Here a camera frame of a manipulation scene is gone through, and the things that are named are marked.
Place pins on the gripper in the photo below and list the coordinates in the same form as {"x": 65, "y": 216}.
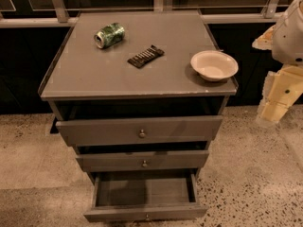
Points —
{"x": 289, "y": 37}

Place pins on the grey bottom drawer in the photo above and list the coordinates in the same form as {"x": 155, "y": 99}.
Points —
{"x": 145, "y": 195}

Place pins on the grey drawer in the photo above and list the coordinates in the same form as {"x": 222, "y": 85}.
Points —
{"x": 149, "y": 160}
{"x": 129, "y": 131}
{"x": 145, "y": 195}

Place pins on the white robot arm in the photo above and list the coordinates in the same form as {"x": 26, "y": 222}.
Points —
{"x": 285, "y": 38}

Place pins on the grey top drawer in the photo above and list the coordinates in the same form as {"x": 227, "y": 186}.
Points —
{"x": 129, "y": 131}

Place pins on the grey middle drawer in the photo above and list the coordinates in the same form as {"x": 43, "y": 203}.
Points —
{"x": 149, "y": 160}

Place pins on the grey drawer cabinet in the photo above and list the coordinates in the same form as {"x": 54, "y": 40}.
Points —
{"x": 86, "y": 82}

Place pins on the white paper bowl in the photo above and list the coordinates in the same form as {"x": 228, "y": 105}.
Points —
{"x": 214, "y": 65}

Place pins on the black snack bar wrapper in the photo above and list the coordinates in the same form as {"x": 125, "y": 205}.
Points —
{"x": 146, "y": 56}

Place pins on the green crushed soda can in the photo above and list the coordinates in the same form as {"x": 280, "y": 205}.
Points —
{"x": 109, "y": 35}

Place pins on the metal railing frame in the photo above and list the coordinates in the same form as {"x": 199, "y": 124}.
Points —
{"x": 50, "y": 13}

